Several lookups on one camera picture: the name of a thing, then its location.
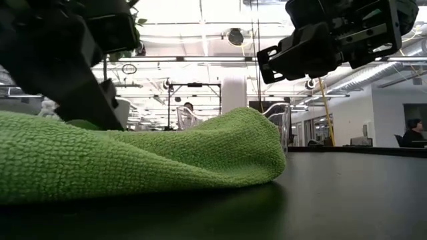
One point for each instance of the white plant pot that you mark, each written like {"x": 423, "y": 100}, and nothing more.
{"x": 123, "y": 111}

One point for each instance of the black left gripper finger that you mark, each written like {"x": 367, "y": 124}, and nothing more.
{"x": 93, "y": 106}
{"x": 113, "y": 26}

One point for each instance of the green microfiber towel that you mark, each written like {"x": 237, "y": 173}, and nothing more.
{"x": 150, "y": 156}

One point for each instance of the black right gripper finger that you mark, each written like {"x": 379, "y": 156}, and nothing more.
{"x": 300, "y": 56}

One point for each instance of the black metal frame rig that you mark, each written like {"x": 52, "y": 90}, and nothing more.
{"x": 195, "y": 85}

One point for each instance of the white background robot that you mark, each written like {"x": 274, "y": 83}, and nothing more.
{"x": 48, "y": 108}

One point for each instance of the green leafy plant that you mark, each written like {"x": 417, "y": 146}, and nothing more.
{"x": 121, "y": 55}

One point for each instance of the grey door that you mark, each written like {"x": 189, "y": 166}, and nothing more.
{"x": 417, "y": 115}

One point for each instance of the person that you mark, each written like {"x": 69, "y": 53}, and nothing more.
{"x": 189, "y": 106}
{"x": 413, "y": 135}

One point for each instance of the clear plastic bin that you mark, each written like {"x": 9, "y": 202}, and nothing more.
{"x": 283, "y": 126}

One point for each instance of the white building column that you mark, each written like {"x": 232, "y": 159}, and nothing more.
{"x": 234, "y": 93}

